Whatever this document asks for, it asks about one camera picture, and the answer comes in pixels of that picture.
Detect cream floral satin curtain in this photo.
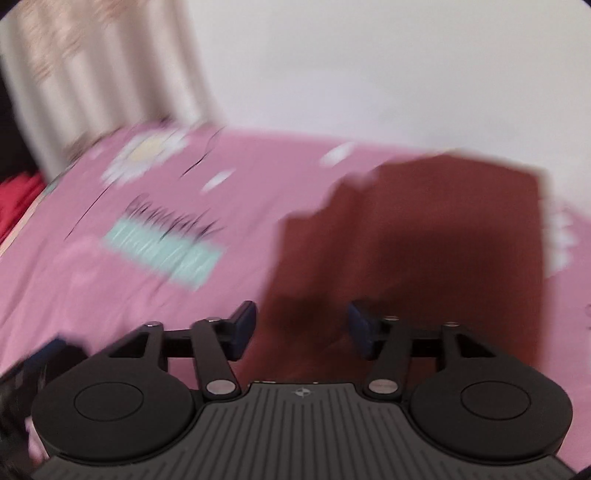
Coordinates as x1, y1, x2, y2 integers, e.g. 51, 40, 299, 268
0, 0, 223, 177

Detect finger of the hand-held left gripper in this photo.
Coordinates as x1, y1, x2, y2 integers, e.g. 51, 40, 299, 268
18, 338, 89, 377

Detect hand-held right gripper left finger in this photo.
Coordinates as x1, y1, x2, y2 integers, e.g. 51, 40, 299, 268
108, 301, 257, 400

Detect black hanging garment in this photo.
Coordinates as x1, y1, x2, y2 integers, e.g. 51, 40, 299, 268
0, 74, 31, 182

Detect brown knit sweater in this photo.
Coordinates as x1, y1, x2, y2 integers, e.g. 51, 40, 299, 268
240, 150, 549, 385

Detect red cloth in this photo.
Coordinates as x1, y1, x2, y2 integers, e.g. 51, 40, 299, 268
0, 173, 48, 246

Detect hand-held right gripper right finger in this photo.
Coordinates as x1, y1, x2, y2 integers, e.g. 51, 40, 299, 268
347, 301, 498, 400

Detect pink daisy print bed sheet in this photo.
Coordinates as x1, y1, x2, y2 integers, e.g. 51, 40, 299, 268
0, 122, 591, 462

